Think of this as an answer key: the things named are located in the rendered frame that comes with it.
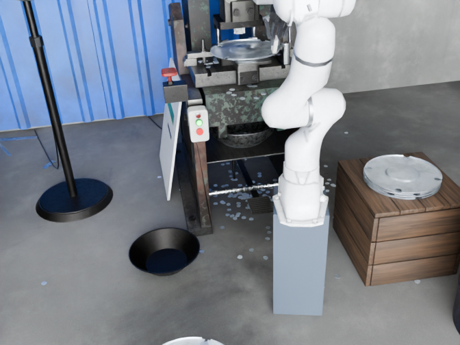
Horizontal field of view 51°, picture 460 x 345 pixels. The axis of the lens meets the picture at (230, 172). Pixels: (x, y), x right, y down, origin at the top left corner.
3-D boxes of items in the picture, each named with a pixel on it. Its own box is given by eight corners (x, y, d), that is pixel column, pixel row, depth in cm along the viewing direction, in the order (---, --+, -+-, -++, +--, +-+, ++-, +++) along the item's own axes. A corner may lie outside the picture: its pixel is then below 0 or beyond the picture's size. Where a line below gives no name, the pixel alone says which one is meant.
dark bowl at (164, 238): (205, 279, 198) (205, 266, 194) (131, 291, 194) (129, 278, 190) (196, 235, 224) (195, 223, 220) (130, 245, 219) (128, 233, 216)
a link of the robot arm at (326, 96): (346, 166, 155) (352, 92, 142) (289, 174, 152) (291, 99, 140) (333, 150, 164) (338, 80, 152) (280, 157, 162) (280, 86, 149)
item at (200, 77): (298, 77, 212) (298, 64, 209) (195, 88, 206) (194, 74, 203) (278, 57, 238) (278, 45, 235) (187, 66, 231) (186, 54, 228)
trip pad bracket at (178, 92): (191, 126, 202) (187, 81, 192) (168, 129, 201) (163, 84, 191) (189, 121, 207) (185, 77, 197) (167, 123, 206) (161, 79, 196)
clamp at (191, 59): (222, 62, 215) (220, 39, 210) (184, 66, 213) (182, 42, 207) (220, 58, 220) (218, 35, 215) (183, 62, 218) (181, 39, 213)
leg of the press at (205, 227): (213, 234, 224) (199, 37, 179) (189, 237, 223) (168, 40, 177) (190, 145, 303) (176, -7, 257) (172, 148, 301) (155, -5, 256)
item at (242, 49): (235, 37, 222) (235, 35, 221) (291, 45, 207) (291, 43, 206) (196, 55, 201) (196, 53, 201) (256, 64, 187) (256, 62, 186)
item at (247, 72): (272, 92, 197) (272, 59, 190) (237, 96, 195) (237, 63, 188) (257, 72, 218) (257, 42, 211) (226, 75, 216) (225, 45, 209)
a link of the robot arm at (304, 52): (337, 67, 130) (350, 6, 117) (274, 68, 129) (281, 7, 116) (323, 26, 143) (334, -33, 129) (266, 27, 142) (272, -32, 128)
